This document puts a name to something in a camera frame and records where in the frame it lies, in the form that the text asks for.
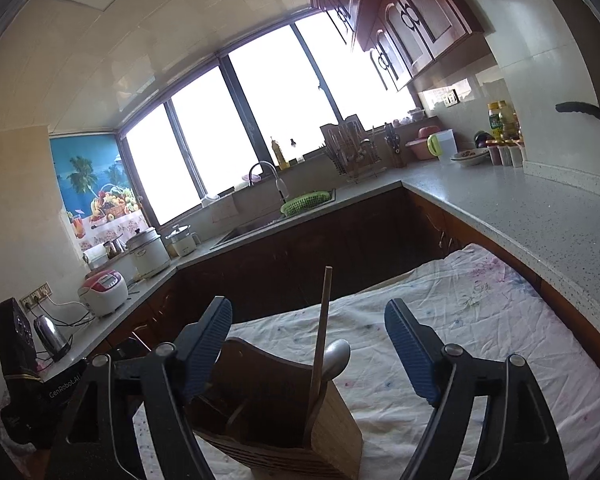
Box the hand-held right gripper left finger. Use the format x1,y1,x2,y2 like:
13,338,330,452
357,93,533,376
47,296,233,480

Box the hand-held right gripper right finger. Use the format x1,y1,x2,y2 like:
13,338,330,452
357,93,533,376
384,298,561,480

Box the metal spoon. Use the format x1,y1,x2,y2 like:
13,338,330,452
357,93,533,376
320,338,352,381

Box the long wooden chopstick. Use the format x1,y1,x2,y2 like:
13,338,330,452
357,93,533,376
302,265,333,445

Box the wooden utensil holder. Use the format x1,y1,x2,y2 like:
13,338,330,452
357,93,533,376
186,337,365,480

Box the steel electric kettle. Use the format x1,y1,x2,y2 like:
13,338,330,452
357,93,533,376
32,314,73,363

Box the white floral tablecloth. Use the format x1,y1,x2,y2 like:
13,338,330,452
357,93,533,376
130,242,600,480

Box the pink white rice cooker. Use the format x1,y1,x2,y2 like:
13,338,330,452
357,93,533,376
77,269,129,318

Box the small white electric pot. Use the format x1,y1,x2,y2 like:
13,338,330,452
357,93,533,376
165,225,202,258

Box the large white rice cooker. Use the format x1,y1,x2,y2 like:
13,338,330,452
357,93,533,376
126,226,172,279

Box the wooden base cabinets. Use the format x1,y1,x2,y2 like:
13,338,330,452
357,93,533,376
87,182,600,376

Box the steel kitchen sink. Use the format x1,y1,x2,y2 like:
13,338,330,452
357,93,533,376
210,187,338,251

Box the green plastic basket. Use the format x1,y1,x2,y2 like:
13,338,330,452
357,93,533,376
280,190,332,217

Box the curved kitchen faucet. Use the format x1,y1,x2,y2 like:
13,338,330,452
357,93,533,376
248,161,288,206

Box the white bowl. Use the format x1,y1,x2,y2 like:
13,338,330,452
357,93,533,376
450,147,491,167

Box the dish soap bottle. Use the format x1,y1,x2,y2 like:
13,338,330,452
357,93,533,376
271,136,291,171

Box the knife holder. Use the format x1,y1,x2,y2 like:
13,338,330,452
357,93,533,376
382,122,406,168

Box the pink plastic container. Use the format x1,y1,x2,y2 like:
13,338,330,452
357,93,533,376
405,126,441,162

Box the large kitchen window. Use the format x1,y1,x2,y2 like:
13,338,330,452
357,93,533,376
112,10,426,226

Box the grey range hood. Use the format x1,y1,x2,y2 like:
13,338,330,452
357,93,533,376
522,0,600,183

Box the wall power strip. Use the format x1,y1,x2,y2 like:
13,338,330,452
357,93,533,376
20,284,53,308

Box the tropical fruit wall poster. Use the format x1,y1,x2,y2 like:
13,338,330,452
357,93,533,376
49,132,148,256

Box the wire dish rack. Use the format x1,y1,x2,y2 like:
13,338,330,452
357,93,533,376
320,116,388,183

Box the wooden wall cabinets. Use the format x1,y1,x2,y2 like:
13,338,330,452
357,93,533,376
300,0,486,93

